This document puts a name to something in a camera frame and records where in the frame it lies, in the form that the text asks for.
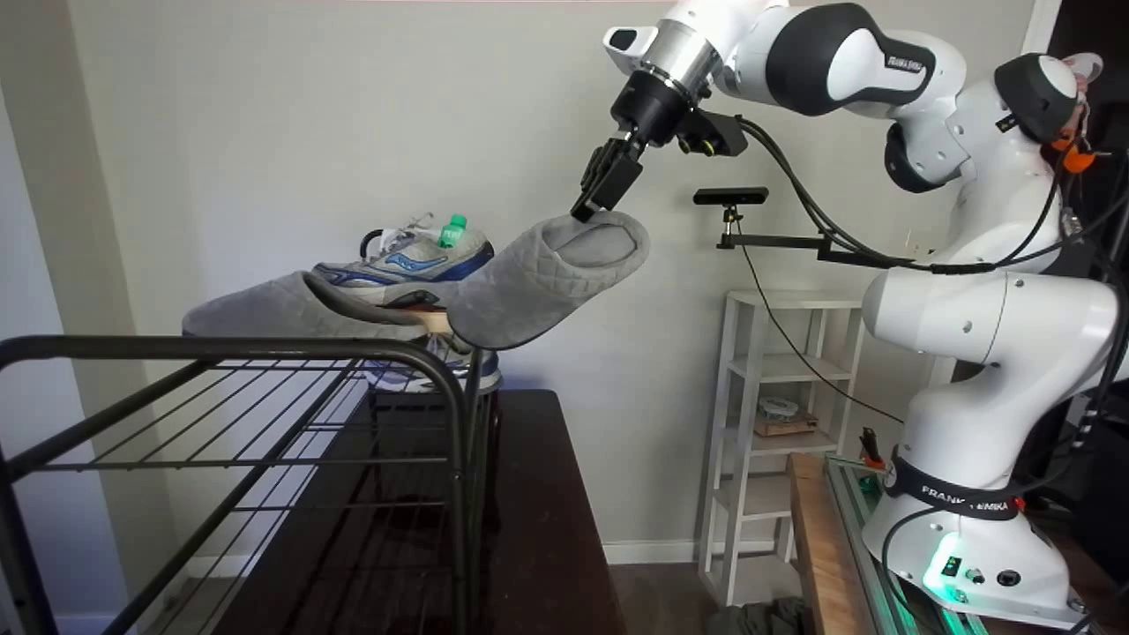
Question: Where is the brown dish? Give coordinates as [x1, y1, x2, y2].
[756, 394, 821, 444]

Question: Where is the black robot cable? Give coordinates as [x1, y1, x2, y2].
[704, 109, 1129, 430]

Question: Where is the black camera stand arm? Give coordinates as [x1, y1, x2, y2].
[716, 203, 947, 280]

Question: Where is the black stereo camera bar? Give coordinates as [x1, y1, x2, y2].
[689, 184, 772, 213]

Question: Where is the black control box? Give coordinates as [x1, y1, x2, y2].
[1039, 0, 1129, 586]

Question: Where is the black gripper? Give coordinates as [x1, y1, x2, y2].
[569, 67, 695, 229]

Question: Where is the wooden robot mounting board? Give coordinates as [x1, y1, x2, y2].
[787, 448, 1129, 635]

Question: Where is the grey and blue sneaker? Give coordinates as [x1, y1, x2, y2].
[310, 213, 499, 315]
[372, 335, 505, 397]

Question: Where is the small green cap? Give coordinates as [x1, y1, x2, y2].
[434, 213, 472, 251]

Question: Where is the red topped clamp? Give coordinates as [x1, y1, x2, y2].
[854, 427, 892, 478]

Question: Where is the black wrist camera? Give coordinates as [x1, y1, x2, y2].
[673, 107, 753, 163]

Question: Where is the white shelf unit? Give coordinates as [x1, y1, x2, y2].
[691, 284, 874, 609]

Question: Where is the black metal shoe rack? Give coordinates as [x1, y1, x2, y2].
[0, 330, 505, 635]

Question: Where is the dark wooden dresser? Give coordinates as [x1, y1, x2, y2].
[207, 385, 628, 635]

